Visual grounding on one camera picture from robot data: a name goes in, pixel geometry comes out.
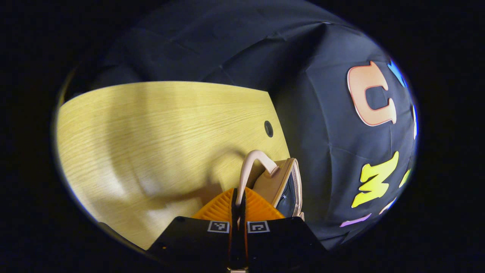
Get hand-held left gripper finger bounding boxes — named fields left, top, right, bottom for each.
left=239, top=187, right=329, bottom=271
left=147, top=187, right=238, bottom=271

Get pink suitcase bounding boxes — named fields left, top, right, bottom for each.
left=228, top=149, right=305, bottom=273

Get black backdrop cloth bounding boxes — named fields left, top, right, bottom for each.
left=64, top=0, right=418, bottom=251

